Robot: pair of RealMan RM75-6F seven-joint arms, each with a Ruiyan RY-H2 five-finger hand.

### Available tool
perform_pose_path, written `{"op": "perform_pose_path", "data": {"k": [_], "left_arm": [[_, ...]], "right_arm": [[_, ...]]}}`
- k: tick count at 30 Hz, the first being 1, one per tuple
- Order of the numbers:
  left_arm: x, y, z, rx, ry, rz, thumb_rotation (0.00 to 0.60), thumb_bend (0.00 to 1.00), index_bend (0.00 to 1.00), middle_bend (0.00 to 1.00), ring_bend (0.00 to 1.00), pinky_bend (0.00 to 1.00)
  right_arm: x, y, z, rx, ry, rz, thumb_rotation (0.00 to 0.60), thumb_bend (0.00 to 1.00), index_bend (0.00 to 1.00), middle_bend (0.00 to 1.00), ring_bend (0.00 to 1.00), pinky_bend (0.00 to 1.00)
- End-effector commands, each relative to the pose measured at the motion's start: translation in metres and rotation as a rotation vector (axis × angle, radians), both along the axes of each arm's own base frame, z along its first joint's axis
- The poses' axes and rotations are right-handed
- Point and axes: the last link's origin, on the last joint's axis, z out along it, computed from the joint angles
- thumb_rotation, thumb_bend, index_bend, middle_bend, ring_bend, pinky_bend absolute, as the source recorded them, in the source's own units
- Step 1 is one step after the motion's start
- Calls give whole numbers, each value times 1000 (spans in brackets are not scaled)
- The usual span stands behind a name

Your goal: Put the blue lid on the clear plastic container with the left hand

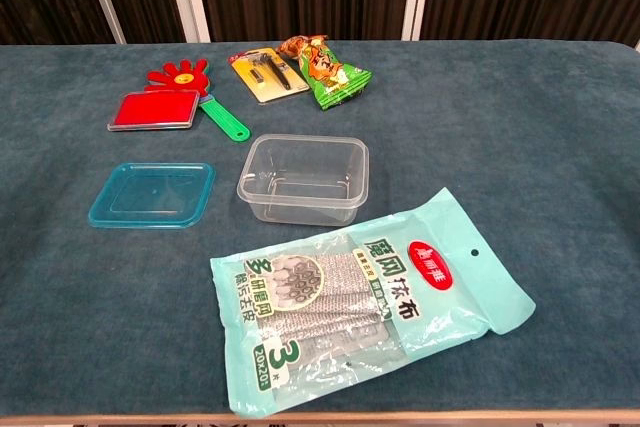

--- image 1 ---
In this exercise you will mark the teal cleaning cloth package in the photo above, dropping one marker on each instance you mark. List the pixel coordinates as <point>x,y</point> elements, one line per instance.
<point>350,307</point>

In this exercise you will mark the green orange snack bag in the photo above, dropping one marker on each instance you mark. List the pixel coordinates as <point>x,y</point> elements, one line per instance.
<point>330,77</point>

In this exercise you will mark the yellow razor blister pack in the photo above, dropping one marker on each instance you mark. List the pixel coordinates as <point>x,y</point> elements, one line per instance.
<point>272,74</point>

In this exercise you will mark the teal velvet tablecloth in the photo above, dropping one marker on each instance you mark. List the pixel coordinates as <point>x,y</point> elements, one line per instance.
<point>500,147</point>

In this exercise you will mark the red ink pad case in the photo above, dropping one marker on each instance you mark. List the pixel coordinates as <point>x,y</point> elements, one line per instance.
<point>152,109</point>

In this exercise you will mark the clear plastic container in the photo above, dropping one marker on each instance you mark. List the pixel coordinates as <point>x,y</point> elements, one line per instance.
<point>305,182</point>

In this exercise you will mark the blue translucent plastic lid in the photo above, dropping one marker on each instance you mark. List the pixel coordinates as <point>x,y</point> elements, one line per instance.
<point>150,194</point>

